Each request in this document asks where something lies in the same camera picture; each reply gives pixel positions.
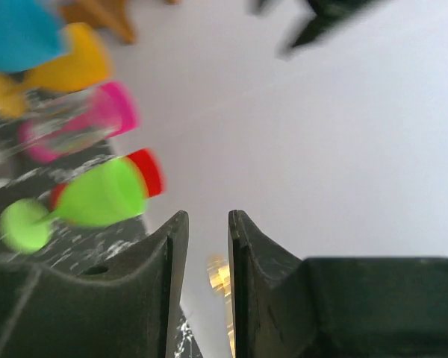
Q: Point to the yellow orange plastic wine glass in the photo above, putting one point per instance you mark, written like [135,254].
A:
[86,64]

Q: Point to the wooden stepped shelf rack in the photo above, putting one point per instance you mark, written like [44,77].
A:
[110,14]

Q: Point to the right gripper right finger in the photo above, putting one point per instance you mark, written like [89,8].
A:
[284,306]

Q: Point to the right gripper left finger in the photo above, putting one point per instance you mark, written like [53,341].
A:
[127,306]

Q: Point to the blue plastic wine glass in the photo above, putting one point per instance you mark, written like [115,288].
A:
[31,33]

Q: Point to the gold wire wine glass rack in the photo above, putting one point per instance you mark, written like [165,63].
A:
[220,281]

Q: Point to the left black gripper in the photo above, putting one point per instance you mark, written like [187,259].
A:
[322,18]

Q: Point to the red plastic wine glass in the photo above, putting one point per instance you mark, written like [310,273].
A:
[150,170]

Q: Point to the magenta plastic wine glass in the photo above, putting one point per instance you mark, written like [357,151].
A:
[121,103]

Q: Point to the green plastic wine glass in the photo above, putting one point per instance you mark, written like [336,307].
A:
[109,193]

